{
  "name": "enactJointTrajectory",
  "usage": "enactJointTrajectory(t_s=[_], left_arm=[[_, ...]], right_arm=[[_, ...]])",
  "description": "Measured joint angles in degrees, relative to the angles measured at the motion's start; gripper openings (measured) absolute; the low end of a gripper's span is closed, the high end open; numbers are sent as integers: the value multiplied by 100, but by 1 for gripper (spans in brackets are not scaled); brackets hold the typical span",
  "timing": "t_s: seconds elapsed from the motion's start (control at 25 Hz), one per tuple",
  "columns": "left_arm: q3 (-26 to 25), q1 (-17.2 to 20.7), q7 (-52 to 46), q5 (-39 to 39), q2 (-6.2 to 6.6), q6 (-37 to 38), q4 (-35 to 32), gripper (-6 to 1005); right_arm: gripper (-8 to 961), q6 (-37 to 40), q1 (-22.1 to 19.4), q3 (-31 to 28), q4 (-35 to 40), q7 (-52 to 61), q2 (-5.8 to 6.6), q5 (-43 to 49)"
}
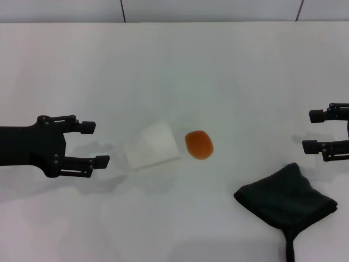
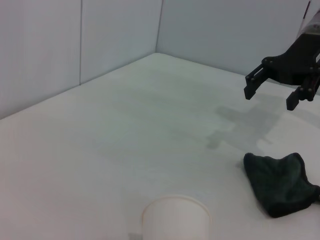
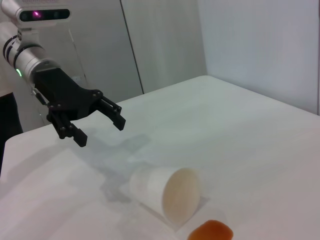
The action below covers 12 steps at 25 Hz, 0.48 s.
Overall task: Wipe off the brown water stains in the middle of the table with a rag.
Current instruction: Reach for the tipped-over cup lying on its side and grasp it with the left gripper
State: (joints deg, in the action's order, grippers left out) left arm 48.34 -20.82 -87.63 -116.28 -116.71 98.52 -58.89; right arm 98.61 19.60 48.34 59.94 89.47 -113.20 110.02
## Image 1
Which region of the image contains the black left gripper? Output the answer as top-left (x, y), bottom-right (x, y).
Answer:
top-left (0, 114), bottom-right (111, 178)

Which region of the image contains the dark blue rag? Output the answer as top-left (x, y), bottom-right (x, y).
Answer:
top-left (233, 162), bottom-right (339, 262)

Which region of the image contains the white paper cup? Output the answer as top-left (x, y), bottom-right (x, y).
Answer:
top-left (124, 121), bottom-right (182, 172)

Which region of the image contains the orange round fruit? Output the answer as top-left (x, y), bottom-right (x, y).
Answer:
top-left (184, 130), bottom-right (214, 160)

